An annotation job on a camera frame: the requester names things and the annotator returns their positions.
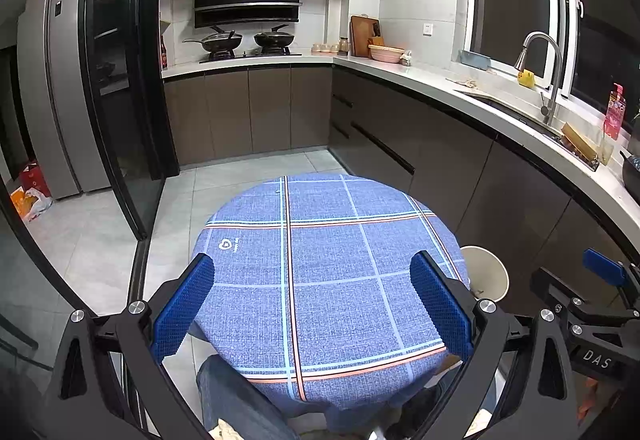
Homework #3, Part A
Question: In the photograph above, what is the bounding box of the steel kitchen faucet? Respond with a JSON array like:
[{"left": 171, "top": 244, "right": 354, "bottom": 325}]
[{"left": 515, "top": 31, "right": 565, "bottom": 126}]

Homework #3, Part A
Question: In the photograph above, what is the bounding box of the black gas stove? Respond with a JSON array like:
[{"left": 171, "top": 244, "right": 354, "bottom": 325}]
[{"left": 199, "top": 48, "right": 303, "bottom": 64}]

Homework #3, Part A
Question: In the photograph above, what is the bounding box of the blue plaid tablecloth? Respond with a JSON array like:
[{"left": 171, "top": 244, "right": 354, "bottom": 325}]
[{"left": 192, "top": 173, "right": 471, "bottom": 418}]

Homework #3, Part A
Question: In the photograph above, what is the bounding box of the black range hood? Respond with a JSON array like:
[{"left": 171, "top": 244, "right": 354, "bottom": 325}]
[{"left": 194, "top": 0, "right": 304, "bottom": 28}]

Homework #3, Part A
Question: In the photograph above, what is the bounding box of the black framed glass door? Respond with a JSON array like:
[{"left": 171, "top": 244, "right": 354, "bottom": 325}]
[{"left": 80, "top": 0, "right": 181, "bottom": 241}]

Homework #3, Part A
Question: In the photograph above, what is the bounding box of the black pot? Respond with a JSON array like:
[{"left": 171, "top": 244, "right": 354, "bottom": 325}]
[{"left": 620, "top": 150, "right": 640, "bottom": 201}]

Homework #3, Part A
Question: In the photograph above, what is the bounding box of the white round waste bin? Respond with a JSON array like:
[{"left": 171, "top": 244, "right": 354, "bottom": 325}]
[{"left": 459, "top": 245, "right": 510, "bottom": 301}]

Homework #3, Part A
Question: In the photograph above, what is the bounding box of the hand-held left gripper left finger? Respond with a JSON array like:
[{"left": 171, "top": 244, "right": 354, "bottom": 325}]
[{"left": 44, "top": 253, "right": 216, "bottom": 440}]

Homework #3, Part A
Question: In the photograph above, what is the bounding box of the black wok with spatula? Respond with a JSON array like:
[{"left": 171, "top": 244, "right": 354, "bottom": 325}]
[{"left": 253, "top": 24, "right": 296, "bottom": 50}]

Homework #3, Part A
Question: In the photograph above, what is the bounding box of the pink bottle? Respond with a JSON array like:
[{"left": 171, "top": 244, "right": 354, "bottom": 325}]
[{"left": 603, "top": 83, "right": 626, "bottom": 141}]

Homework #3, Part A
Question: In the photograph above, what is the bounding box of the white cloth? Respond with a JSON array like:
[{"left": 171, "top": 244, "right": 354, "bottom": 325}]
[{"left": 215, "top": 420, "right": 251, "bottom": 440}]

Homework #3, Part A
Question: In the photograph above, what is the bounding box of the person's left leg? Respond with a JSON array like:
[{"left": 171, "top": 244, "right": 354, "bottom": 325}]
[{"left": 196, "top": 354, "right": 301, "bottom": 440}]

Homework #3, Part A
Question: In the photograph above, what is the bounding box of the black wok with lid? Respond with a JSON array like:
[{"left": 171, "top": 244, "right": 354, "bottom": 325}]
[{"left": 182, "top": 26, "right": 244, "bottom": 55}]

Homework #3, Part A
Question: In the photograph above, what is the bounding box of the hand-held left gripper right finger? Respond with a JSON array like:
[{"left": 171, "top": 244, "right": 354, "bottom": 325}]
[{"left": 410, "top": 250, "right": 583, "bottom": 440}]

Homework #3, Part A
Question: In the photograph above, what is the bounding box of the red bag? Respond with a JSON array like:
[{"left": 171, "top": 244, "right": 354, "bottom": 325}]
[{"left": 19, "top": 161, "right": 52, "bottom": 198}]

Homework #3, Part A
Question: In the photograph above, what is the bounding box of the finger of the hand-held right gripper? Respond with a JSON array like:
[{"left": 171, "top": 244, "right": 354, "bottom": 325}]
[
  {"left": 582, "top": 247, "right": 640, "bottom": 310},
  {"left": 530, "top": 267, "right": 587, "bottom": 322}
]

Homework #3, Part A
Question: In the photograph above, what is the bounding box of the wooden cutting board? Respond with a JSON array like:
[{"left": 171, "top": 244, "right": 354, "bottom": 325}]
[{"left": 349, "top": 14, "right": 383, "bottom": 57}]

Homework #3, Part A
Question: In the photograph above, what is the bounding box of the orange plastic bag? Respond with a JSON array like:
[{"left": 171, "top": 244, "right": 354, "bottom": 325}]
[{"left": 10, "top": 187, "right": 53, "bottom": 222}]

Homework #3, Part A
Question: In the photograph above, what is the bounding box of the person's leg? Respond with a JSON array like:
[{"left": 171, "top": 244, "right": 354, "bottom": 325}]
[
  {"left": 385, "top": 385, "right": 451, "bottom": 440},
  {"left": 196, "top": 354, "right": 301, "bottom": 440}
]

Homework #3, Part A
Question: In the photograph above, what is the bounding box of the woven basket bowl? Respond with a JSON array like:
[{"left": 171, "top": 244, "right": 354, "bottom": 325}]
[{"left": 368, "top": 44, "right": 406, "bottom": 64}]

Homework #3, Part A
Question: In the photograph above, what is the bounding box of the person's right leg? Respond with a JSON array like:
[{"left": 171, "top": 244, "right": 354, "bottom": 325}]
[{"left": 385, "top": 385, "right": 451, "bottom": 440}]

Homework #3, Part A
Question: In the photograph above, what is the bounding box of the silver refrigerator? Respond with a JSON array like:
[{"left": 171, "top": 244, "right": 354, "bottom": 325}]
[{"left": 17, "top": 0, "right": 113, "bottom": 201}]

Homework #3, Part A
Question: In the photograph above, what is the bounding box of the person's right hand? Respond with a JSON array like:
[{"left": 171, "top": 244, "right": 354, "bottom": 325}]
[{"left": 577, "top": 377, "right": 601, "bottom": 423}]

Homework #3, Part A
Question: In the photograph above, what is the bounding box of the white kitchen countertop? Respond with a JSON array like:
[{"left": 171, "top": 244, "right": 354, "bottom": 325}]
[{"left": 161, "top": 51, "right": 640, "bottom": 231}]

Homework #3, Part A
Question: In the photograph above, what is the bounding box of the steel kitchen sink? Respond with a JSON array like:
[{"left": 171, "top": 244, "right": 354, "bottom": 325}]
[{"left": 455, "top": 88, "right": 566, "bottom": 141}]

